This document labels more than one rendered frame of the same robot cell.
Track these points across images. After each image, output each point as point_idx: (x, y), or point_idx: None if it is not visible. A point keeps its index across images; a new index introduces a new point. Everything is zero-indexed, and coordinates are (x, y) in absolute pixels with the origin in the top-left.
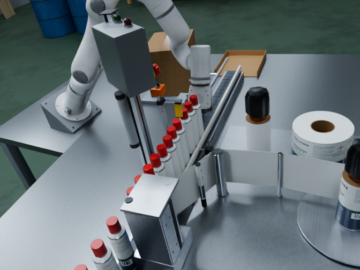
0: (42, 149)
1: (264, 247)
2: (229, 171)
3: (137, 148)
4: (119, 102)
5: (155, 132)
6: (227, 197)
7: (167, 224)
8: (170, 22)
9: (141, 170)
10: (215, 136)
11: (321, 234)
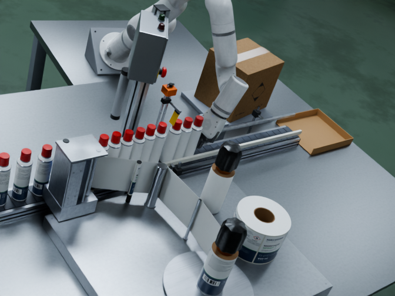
0: (61, 69)
1: (133, 252)
2: (164, 190)
3: (122, 124)
4: (121, 76)
5: None
6: (149, 210)
7: (75, 174)
8: (220, 44)
9: None
10: (202, 168)
11: (177, 275)
